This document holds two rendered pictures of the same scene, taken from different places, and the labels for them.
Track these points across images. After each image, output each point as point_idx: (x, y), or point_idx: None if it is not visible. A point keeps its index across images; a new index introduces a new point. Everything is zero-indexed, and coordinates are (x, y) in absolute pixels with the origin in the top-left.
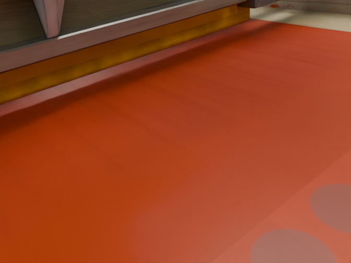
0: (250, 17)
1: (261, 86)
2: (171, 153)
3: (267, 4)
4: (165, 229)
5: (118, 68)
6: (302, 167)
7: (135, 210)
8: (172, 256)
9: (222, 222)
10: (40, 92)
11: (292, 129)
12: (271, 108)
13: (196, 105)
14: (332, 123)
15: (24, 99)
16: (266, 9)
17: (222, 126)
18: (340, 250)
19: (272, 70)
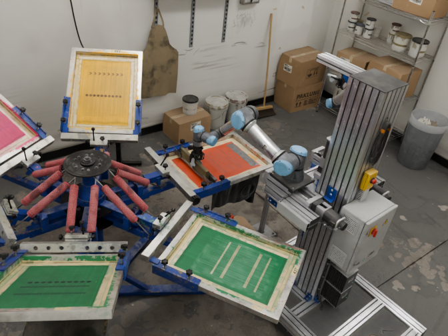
0: (178, 157)
1: None
2: (205, 166)
3: (173, 155)
4: (211, 167)
5: (190, 167)
6: (208, 163)
7: (209, 167)
8: (212, 167)
9: (211, 165)
10: (193, 171)
11: (205, 162)
12: (202, 162)
13: None
14: (205, 161)
15: (195, 172)
16: (175, 155)
17: (203, 164)
18: (213, 163)
19: None
